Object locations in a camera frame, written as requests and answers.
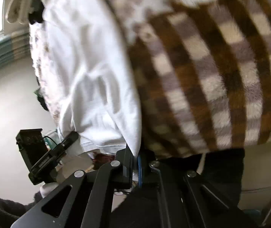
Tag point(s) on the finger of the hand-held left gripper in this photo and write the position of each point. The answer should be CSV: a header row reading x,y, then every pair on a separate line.
x,y
70,139

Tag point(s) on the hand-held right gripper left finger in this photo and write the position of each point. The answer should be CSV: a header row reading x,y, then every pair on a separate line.
x,y
126,166

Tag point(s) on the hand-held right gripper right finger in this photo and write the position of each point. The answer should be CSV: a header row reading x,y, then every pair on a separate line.
x,y
147,171

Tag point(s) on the white t-shirt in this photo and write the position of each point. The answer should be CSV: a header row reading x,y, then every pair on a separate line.
x,y
90,64

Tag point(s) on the person's left forearm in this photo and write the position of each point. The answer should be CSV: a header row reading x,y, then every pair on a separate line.
x,y
2,209

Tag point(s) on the floral checked blanket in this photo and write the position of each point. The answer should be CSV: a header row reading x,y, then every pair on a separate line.
x,y
197,76

